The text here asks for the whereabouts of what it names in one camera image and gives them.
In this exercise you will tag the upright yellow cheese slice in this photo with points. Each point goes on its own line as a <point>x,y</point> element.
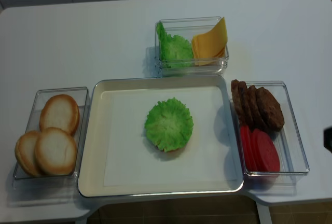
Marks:
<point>219,30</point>

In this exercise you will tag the clear lettuce cheese container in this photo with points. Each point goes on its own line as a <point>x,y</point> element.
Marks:
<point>188,28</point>

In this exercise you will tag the clear patty tomato container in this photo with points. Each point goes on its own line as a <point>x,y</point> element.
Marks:
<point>287,141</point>

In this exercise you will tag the front brown meat patty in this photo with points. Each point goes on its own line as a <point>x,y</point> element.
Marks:
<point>269,109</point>

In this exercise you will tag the clear bun container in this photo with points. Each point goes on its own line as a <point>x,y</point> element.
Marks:
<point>20,179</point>

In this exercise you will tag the green lettuce leaf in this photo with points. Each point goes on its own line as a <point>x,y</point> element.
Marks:
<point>169,125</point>

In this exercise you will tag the front left bun half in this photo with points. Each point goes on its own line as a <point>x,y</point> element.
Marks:
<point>24,153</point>

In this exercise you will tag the leftmost brown meat patty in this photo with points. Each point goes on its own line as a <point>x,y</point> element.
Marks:
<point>237,102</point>

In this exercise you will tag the white metal tray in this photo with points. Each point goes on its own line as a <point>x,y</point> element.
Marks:
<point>119,161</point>

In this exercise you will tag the bun half on tray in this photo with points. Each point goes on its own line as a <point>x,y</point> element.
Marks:
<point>179,149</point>

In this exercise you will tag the left red tomato slice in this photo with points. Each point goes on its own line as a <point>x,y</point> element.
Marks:
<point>246,138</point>

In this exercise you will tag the back bun half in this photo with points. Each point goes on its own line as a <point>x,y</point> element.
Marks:
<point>60,111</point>

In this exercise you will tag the front right bun half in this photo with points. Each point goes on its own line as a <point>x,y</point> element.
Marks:
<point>55,152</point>

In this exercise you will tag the brown meat patty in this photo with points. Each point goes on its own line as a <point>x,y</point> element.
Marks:
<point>269,109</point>
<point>257,118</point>
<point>237,102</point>
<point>242,87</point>

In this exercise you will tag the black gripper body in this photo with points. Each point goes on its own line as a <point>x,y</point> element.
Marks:
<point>327,139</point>

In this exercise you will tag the remaining green lettuce leaves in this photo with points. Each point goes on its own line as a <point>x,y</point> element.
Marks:
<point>175,51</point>

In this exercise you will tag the middle red tomato slice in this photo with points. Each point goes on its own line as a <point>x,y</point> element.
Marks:
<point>256,155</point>

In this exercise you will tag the yellow cheese slice stack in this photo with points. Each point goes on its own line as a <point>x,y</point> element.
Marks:
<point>206,48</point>

